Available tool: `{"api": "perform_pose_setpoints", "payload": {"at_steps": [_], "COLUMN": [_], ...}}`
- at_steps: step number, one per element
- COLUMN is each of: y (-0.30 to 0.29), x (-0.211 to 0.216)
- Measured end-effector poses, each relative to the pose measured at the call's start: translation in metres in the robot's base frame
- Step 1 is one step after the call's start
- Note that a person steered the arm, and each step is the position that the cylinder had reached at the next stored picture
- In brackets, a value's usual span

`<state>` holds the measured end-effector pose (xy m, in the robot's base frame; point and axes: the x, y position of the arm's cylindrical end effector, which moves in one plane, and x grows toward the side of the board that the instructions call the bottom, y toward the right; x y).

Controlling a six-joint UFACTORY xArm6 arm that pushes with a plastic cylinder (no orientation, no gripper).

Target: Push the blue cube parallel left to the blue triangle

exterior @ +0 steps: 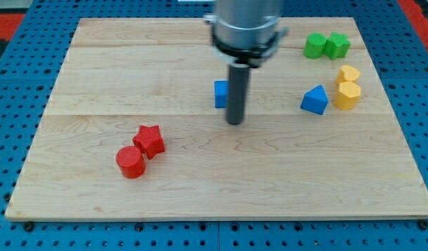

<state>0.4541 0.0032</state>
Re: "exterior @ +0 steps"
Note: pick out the blue cube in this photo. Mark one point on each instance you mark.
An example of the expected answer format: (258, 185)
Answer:
(220, 93)

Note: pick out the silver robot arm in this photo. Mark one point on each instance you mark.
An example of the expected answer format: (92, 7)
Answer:
(244, 33)

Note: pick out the blue triangle block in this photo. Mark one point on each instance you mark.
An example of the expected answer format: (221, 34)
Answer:
(315, 100)

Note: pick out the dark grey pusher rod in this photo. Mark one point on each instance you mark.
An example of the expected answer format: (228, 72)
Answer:
(238, 80)

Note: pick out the red star block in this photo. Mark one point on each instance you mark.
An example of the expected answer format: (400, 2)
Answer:
(149, 140)

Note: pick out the light wooden board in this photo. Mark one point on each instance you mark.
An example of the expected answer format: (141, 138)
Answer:
(282, 163)

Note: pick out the red cylinder block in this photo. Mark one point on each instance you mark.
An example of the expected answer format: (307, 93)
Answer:
(131, 162)

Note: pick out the green cylinder block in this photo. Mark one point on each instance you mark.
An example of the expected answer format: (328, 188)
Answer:
(314, 45)

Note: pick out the yellow hexagon block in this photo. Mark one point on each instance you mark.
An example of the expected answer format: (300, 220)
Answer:
(347, 95)

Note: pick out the yellow heart block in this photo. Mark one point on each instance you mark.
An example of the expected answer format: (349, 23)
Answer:
(347, 74)

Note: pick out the green star block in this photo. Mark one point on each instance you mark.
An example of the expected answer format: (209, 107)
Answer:
(337, 46)

